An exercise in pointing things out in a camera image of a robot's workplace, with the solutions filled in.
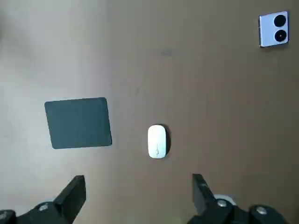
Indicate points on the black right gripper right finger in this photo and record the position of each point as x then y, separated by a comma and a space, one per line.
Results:
210, 210

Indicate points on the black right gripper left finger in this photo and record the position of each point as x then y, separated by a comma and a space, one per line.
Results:
60, 207

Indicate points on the white computer mouse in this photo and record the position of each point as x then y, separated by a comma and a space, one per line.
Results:
157, 140

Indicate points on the black mouse pad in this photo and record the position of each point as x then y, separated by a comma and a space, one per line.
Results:
78, 123

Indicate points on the lilac box with two dark circles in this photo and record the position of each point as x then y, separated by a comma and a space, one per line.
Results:
266, 30

